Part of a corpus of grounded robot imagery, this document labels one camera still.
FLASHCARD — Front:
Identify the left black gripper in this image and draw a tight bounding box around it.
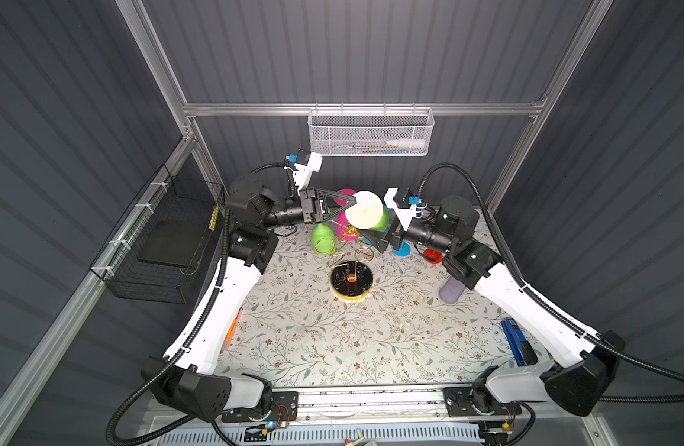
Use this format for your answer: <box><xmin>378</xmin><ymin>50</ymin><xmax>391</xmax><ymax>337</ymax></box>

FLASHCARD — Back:
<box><xmin>258</xmin><ymin>191</ymin><xmax>353</xmax><ymax>236</ymax></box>

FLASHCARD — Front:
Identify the blue wine glass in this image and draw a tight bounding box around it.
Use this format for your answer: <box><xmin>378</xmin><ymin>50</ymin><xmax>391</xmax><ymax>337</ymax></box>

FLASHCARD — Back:
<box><xmin>367</xmin><ymin>206</ymin><xmax>390</xmax><ymax>240</ymax></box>
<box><xmin>392</xmin><ymin>242</ymin><xmax>412</xmax><ymax>258</ymax></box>

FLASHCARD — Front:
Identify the green wine glass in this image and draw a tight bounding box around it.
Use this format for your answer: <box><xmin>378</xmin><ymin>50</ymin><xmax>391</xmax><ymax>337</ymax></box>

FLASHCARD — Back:
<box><xmin>345</xmin><ymin>191</ymin><xmax>384</xmax><ymax>230</ymax></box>
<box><xmin>310</xmin><ymin>224</ymin><xmax>336</xmax><ymax>256</ymax></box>

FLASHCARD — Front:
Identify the red wine glass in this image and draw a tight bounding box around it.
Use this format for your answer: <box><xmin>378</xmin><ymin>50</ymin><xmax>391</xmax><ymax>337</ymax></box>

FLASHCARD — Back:
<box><xmin>422</xmin><ymin>249</ymin><xmax>443</xmax><ymax>264</ymax></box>

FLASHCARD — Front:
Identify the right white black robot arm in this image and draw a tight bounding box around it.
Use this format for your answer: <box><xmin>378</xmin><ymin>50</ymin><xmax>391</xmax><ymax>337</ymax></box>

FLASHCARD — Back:
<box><xmin>346</xmin><ymin>188</ymin><xmax>625</xmax><ymax>416</ymax></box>

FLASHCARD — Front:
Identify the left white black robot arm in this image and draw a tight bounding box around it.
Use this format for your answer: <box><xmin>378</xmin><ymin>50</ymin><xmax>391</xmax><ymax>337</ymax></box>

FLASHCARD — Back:
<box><xmin>141</xmin><ymin>174</ymin><xmax>356</xmax><ymax>422</ymax></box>

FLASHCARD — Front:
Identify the pink wine glass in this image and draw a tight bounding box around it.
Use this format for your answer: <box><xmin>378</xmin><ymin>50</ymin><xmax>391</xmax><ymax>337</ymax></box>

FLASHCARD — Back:
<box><xmin>335</xmin><ymin>189</ymin><xmax>358</xmax><ymax>242</ymax></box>

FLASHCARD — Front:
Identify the grey oval case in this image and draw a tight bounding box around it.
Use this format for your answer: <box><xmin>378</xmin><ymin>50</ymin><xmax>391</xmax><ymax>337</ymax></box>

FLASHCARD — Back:
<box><xmin>439</xmin><ymin>277</ymin><xmax>467</xmax><ymax>305</ymax></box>

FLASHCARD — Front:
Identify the white bottle in basket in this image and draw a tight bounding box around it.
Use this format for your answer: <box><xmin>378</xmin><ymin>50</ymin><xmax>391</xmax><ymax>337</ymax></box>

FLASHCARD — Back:
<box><xmin>385</xmin><ymin>139</ymin><xmax>427</xmax><ymax>151</ymax></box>

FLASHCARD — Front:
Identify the blue stapler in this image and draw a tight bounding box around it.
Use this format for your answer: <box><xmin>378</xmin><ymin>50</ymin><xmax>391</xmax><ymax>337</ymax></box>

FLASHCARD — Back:
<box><xmin>501</xmin><ymin>318</ymin><xmax>538</xmax><ymax>367</ymax></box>

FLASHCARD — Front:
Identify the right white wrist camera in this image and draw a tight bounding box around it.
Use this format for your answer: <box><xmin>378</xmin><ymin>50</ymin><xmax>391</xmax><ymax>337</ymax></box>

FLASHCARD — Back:
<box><xmin>384</xmin><ymin>188</ymin><xmax>421</xmax><ymax>232</ymax></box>

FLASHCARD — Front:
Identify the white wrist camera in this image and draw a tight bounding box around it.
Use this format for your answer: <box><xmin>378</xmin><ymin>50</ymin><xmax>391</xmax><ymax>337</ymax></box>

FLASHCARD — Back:
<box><xmin>285</xmin><ymin>149</ymin><xmax>323</xmax><ymax>191</ymax></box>
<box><xmin>384</xmin><ymin>188</ymin><xmax>421</xmax><ymax>232</ymax></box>

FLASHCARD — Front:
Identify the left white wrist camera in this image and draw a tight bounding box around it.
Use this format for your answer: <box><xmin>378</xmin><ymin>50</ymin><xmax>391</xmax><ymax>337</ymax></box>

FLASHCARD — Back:
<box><xmin>285</xmin><ymin>149</ymin><xmax>323</xmax><ymax>191</ymax></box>

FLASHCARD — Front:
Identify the gold wire wine glass rack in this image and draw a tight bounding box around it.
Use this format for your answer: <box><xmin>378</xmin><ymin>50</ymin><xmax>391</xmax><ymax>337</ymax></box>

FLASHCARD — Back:
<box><xmin>330</xmin><ymin>215</ymin><xmax>375</xmax><ymax>303</ymax></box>

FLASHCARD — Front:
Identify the white wire mesh basket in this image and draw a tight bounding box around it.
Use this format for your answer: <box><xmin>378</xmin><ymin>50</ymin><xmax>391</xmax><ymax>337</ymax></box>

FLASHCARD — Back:
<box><xmin>307</xmin><ymin>105</ymin><xmax>435</xmax><ymax>157</ymax></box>

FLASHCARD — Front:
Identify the black wire mesh basket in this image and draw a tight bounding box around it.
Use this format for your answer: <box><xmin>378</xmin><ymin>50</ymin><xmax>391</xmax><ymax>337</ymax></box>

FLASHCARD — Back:
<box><xmin>90</xmin><ymin>168</ymin><xmax>224</xmax><ymax>305</ymax></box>

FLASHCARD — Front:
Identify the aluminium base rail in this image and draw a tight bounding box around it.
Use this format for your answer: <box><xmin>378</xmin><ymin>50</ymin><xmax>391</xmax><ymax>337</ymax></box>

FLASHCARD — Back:
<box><xmin>146</xmin><ymin>384</ymin><xmax>600</xmax><ymax>430</ymax></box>

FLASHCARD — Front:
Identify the left black corrugated cable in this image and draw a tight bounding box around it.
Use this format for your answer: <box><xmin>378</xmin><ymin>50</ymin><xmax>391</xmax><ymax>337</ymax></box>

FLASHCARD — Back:
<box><xmin>106</xmin><ymin>162</ymin><xmax>290</xmax><ymax>446</ymax></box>

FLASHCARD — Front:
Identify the black corrugated cable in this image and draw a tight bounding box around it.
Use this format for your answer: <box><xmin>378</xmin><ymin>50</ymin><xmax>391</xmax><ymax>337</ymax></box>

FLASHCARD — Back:
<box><xmin>106</xmin><ymin>162</ymin><xmax>290</xmax><ymax>446</ymax></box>
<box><xmin>416</xmin><ymin>162</ymin><xmax>684</xmax><ymax>403</ymax></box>

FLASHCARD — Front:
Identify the right black corrugated cable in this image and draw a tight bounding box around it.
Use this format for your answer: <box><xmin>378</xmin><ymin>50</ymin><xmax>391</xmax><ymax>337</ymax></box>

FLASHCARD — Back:
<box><xmin>416</xmin><ymin>162</ymin><xmax>684</xmax><ymax>403</ymax></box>

